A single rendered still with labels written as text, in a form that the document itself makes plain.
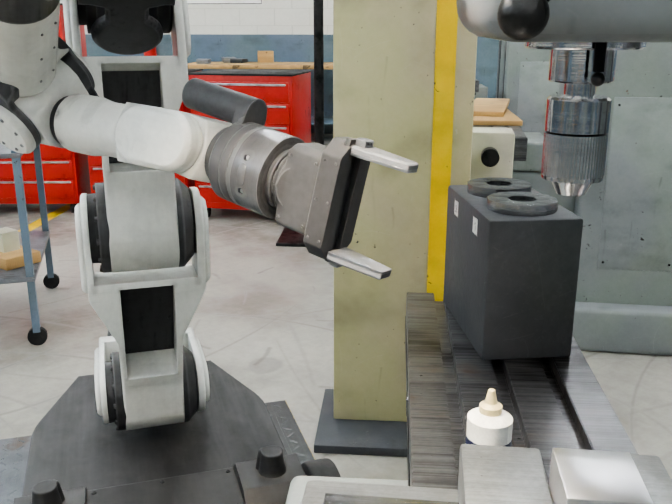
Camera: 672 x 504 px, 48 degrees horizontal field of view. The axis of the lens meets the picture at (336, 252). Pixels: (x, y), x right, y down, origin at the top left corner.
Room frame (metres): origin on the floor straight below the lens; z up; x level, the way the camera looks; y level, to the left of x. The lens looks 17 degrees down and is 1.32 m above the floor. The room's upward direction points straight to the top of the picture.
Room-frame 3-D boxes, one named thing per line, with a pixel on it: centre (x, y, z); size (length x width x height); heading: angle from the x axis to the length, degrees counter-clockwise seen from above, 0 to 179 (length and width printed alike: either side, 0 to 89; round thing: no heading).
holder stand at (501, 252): (1.02, -0.24, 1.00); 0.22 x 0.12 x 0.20; 5
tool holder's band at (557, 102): (0.59, -0.18, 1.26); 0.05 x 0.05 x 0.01
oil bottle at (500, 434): (0.61, -0.14, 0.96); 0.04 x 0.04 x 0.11
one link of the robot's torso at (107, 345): (1.32, 0.35, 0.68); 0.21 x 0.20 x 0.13; 17
